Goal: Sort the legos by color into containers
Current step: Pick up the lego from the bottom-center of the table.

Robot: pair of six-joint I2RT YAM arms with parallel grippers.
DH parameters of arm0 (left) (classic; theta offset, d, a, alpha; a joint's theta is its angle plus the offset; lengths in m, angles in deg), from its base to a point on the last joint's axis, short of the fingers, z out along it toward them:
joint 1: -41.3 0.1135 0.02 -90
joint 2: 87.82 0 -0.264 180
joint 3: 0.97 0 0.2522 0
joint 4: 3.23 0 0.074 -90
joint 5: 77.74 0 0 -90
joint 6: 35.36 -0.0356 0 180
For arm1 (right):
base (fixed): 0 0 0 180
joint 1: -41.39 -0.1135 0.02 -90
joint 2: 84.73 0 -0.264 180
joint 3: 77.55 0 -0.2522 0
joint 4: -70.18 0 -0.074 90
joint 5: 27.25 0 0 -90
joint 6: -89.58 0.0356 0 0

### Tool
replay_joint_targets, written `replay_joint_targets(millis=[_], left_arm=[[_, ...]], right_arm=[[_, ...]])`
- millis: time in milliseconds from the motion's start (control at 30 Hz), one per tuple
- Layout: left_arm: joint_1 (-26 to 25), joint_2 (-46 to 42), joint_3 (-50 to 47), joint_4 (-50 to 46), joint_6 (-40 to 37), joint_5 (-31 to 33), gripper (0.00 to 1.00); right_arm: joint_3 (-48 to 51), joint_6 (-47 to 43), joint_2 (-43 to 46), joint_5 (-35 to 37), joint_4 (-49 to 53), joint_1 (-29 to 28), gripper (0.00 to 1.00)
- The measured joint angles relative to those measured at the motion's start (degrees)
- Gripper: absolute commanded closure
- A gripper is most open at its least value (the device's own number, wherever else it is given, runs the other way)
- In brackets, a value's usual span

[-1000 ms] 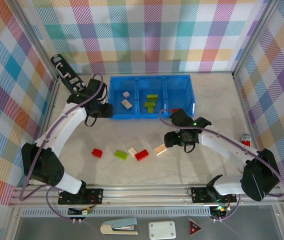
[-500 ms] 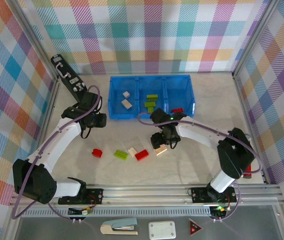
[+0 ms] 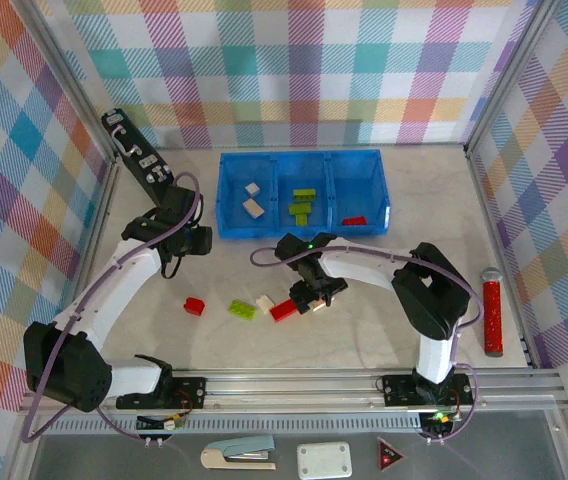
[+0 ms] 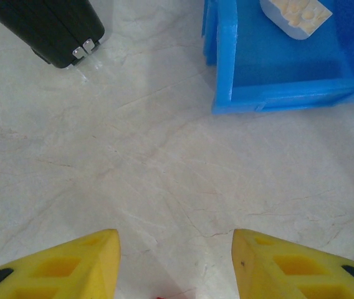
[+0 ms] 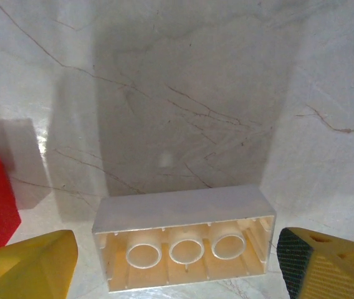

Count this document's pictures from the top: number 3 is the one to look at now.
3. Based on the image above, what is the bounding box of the aluminium frame post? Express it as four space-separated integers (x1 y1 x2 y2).
13 0 121 164
463 0 565 156

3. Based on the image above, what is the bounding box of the black hard case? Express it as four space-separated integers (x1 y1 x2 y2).
100 108 178 209

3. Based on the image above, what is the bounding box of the red triangular reflector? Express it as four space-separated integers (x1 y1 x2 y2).
376 435 406 472

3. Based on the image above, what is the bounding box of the blue three-compartment bin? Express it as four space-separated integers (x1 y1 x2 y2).
215 148 393 240

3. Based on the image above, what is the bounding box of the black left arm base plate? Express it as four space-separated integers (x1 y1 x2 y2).
116 375 208 411

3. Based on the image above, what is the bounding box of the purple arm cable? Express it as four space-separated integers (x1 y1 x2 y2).
249 238 483 445
19 172 204 445

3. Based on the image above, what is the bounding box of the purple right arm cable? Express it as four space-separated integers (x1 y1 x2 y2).
249 238 483 445

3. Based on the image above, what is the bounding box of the white rectangular plate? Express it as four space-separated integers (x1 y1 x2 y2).
296 440 354 480

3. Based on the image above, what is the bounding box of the pale blue stapler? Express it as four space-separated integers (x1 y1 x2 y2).
200 433 278 472

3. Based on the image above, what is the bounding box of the red glitter tube silver cap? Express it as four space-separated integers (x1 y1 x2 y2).
480 266 509 358

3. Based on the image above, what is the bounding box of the aluminium mounting rail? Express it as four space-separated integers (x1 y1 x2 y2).
18 367 568 416

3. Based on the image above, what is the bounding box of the grey metal shelf panel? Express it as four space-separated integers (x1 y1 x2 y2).
28 432 568 480

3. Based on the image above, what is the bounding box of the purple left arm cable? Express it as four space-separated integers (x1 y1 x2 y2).
19 172 204 445

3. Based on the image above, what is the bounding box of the grey slotted cable duct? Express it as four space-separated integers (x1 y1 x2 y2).
43 417 425 434

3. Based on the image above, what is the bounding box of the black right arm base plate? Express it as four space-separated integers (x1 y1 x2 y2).
381 372 475 407

